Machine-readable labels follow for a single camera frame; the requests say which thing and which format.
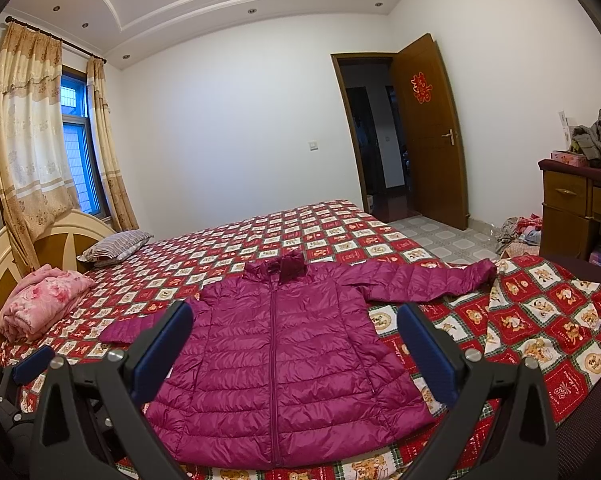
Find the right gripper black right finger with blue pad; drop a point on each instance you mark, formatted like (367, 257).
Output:
(521, 443)

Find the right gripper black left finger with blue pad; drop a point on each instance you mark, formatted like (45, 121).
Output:
(89, 415)

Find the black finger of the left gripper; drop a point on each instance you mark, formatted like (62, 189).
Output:
(30, 368)

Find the magenta quilted down jacket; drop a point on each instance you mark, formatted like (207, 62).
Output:
(284, 368)

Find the clothes pile on floor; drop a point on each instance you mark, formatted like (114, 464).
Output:
(519, 236)

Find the grey clothes pile on dresser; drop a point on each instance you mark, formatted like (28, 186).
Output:
(597, 137)

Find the pink floral folded blanket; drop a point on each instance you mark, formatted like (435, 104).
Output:
(39, 300)

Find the red patchwork bear bedspread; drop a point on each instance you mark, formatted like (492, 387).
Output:
(537, 308)

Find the cream wooden headboard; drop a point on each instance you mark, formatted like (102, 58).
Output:
(59, 246)

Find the striped grey pillow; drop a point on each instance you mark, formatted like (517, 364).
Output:
(115, 248)

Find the beige left curtain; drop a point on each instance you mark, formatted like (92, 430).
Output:
(36, 185)

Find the beige curtain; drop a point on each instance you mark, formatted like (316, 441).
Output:
(36, 185)
(114, 188)

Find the beige right curtain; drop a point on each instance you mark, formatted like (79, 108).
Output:
(114, 188)

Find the blue framed window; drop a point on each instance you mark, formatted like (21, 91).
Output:
(79, 144)

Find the brown wooden dresser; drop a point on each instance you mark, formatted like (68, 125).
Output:
(571, 212)

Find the pink box on dresser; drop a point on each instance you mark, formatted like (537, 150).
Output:
(570, 158)

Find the brown wooden door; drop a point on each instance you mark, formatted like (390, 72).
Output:
(432, 134)

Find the red double happiness decal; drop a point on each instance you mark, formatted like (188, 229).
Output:
(421, 88)

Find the black curtain rod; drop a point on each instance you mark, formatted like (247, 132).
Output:
(11, 20)

